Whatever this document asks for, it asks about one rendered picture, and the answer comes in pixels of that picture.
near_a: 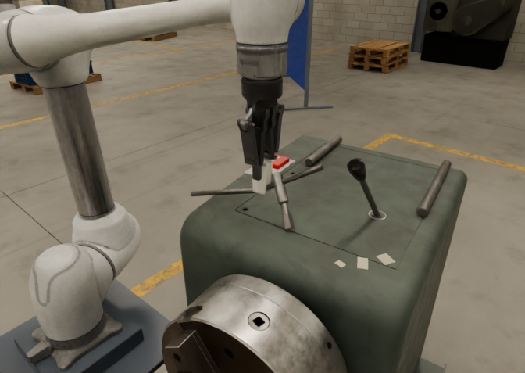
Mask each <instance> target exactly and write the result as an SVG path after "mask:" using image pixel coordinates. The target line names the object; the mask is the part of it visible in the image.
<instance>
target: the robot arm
mask: <svg viewBox="0 0 525 373"><path fill-rule="evenodd" d="M304 5H305V0H178V1H172V2H162V3H156V4H151V5H140V6H135V7H129V8H123V9H114V10H108V11H102V12H96V13H86V14H79V13H77V12H75V11H73V10H71V9H68V8H65V7H62V6H57V5H31V6H24V7H21V8H18V9H11V10H7V11H4V12H1V13H0V75H5V74H25V73H29V74H30V75H31V76H32V78H33V80H34V81H35V83H36V84H38V85H39V86H40V87H41V88H42V91H43V93H44V97H45V101H46V104H47V107H48V111H49V115H50V117H51V120H52V125H53V128H54V131H55V136H56V138H57V142H58V144H59V149H60V152H61V155H62V159H63V162H64V165H65V168H66V172H67V176H68V178H69V182H70V186H71V189H72V192H73V197H74V199H75V203H76V205H77V210H78V212H77V214H76V215H75V217H74V219H73V223H72V224H73V234H72V244H69V243H66V244H61V245H57V246H53V247H51V248H49V249H47V250H45V251H44V252H43V253H42V254H41V255H40V256H39V257H38V258H37V259H36V260H35V261H34V263H33V265H32V268H31V270H30V278H29V290H30V297H31V301H32V304H33V307H34V312H35V314H36V316H37V319H38V321H39V324H40V325H41V327H40V328H38V329H36V330H34V331H33V333H32V338H33V340H34V341H37V342H39V343H38V344H37V345H36V346H35V347H34V348H33V349H32V350H30V351H29V352H28V353H27V355H26V356H27V358H29V362H30V363H34V362H36V361H38V360H40V359H43V358H45V357H47V356H49V355H51V356H52V358H53V359H54V360H55V361H56V363H57V366H58V369H59V370H60V371H67V370H69V369H70V368H71V367H72V366H73V365H74V364H75V363H76V362H77V361H78V360H79V359H81V358H82V357H84V356H85V355H86V354H88V353H90V352H91V351H92V350H93V349H95V348H96V347H98V346H99V345H101V344H102V343H104V341H106V340H107V339H109V338H111V337H113V336H114V335H117V334H119V333H121V332H122V331H123V326H122V324H121V323H119V322H118V321H114V320H113V319H112V318H111V317H110V316H109V315H108V314H107V313H106V312H105V311H104V310H103V306H102V302H103V301H104V299H105V296H106V294H107V292H108V290H109V287H110V285H111V283H112V281H113V280H114V279H115V278H116V277H117V276H118V275H119V274H120V273H121V271H122V270H123V269H124V268H125V267H126V266H127V265H128V263H129V262H130V260H131V259H132V257H133V256H134V254H135V253H136V251H137V250H138V247H139V245H140V241H141V226H140V224H139V223H138V220H137V219H136V218H135V217H134V216H133V215H132V214H130V213H128V212H127V211H126V210H125V208H124V207H123V206H121V205H120V204H119V203H116V202H114V200H113V194H112V191H111V188H110V184H109V178H108V174H107V171H106V168H105V162H104V159H103V155H102V150H101V146H100V142H99V139H98V133H97V130H96V126H95V121H94V117H93V113H92V110H91V104H90V101H89V98H88V92H87V89H86V84H85V81H86V80H87V79H88V76H89V67H90V58H91V52H92V50H93V49H94V48H101V47H105V46H109V45H115V44H119V43H124V42H128V41H134V40H138V39H142V38H149V37H152V36H156V35H160V34H167V33H170V32H174V31H178V30H185V29H188V28H192V27H200V26H204V25H209V24H214V23H232V25H233V28H234V33H235V37H236V50H237V72H238V73H239V74H240V75H242V76H243V77H242V78H241V94H242V96H243V97H244V98H245V99H246V101H247V106H246V109H245V112H246V115H245V116H244V118H243V119H238V120H237V125H238V127H239V129H240V132H241V142H242V147H243V153H244V158H245V163H246V164H250V165H252V188H253V192H255V193H258V194H260V195H266V185H268V184H270V183H272V182H273V179H272V174H273V161H272V159H273V160H276V159H277V156H275V155H274V153H278V151H279V145H280V131H281V124H282V116H283V113H284V107H285V105H283V104H279V103H278V101H277V99H278V98H280V97H281V96H282V94H283V78H282V76H281V75H284V74H285V73H286V72H287V60H288V34H289V30H290V27H291V25H292V24H293V23H294V22H295V21H296V20H297V19H298V17H299V16H300V14H301V13H302V10H303V8H304ZM275 114H276V115H275Z"/></svg>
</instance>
